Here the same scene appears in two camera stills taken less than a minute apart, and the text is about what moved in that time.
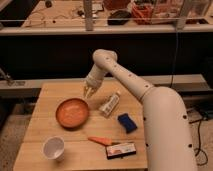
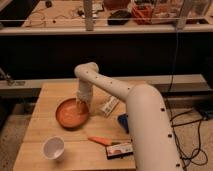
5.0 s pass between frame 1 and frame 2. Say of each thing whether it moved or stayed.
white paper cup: stayed
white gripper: moved
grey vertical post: stayed
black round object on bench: stayed
